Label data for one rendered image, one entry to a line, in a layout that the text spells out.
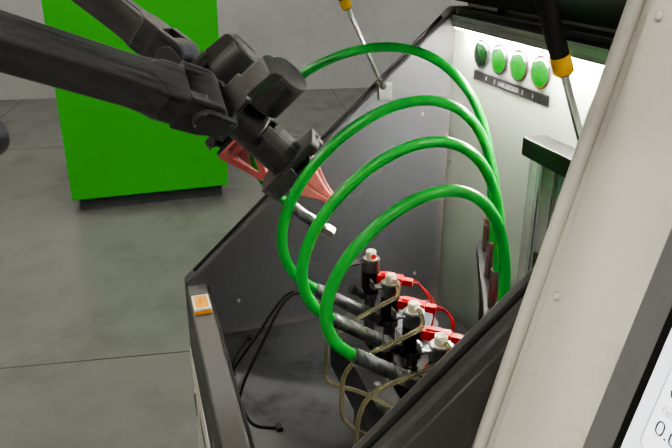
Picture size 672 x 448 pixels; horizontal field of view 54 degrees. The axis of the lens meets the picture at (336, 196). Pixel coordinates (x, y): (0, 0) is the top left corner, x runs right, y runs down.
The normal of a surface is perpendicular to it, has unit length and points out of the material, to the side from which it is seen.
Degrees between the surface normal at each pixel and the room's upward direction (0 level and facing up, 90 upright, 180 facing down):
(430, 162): 90
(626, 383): 76
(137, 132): 90
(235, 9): 90
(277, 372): 0
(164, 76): 41
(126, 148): 90
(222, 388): 0
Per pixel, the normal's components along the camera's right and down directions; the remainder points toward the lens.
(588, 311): -0.93, -0.11
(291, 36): 0.16, 0.36
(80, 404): 0.00, -0.93
